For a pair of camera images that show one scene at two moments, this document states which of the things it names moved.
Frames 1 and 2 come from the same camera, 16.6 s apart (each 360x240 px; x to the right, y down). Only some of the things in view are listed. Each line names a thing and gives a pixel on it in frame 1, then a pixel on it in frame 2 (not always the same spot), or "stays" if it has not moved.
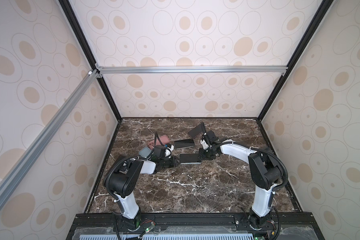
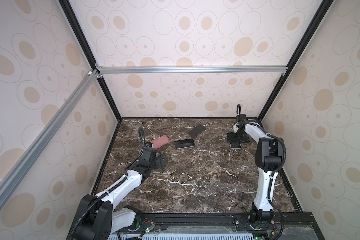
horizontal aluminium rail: (191, 69) stays
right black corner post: (324, 6) stays
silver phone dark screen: (184, 143) stays
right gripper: (202, 157) to (233, 134)
